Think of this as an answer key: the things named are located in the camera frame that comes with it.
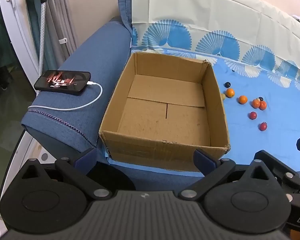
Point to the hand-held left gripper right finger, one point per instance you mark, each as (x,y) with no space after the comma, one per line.
(205,160)

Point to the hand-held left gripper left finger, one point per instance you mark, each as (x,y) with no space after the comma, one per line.
(84,159)

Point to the orange kumquat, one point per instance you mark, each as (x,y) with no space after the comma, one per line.
(230,93)
(255,104)
(243,99)

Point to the brown cardboard box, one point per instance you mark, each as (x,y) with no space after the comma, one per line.
(145,115)

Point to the white dotted panel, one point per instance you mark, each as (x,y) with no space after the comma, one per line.
(46,156)

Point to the red cherry tomato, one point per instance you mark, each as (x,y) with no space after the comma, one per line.
(263,126)
(252,115)

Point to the red-orange cherry tomato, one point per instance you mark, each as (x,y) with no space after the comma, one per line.
(263,106)

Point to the black smartphone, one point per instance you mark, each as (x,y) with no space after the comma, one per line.
(62,81)

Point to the blue fabric sofa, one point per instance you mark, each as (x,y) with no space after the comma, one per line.
(72,55)

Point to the white plastic clip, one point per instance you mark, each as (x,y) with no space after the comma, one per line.
(62,40)

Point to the grey curtain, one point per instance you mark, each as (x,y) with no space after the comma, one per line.
(57,12)

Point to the blue fan-patterned cloth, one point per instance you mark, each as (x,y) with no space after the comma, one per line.
(190,10)

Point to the white door frame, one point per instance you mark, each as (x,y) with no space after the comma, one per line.
(17,22)

